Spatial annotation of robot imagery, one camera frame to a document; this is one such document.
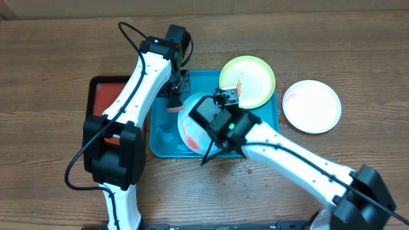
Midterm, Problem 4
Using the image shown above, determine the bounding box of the green and red sponge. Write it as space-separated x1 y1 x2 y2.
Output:
166 96 185 112

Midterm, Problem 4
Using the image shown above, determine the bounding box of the yellow plate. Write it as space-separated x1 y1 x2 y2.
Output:
219 56 275 109

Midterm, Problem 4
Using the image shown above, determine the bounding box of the light blue plate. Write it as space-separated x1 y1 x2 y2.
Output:
177 93 211 155

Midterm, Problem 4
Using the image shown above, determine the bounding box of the white plate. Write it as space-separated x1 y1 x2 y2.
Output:
282 80 342 134

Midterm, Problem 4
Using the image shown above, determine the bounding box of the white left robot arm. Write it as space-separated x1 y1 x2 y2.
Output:
79 34 194 229

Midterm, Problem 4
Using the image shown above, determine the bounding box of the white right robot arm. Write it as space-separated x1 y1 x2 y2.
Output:
197 89 397 229

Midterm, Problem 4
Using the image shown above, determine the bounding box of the blue plastic tray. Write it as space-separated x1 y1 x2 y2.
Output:
150 70 279 158

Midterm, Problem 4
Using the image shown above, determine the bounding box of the red tray with black rim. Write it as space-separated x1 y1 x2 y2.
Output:
85 75 151 151

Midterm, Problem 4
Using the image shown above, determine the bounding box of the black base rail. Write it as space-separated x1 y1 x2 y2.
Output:
81 220 320 230

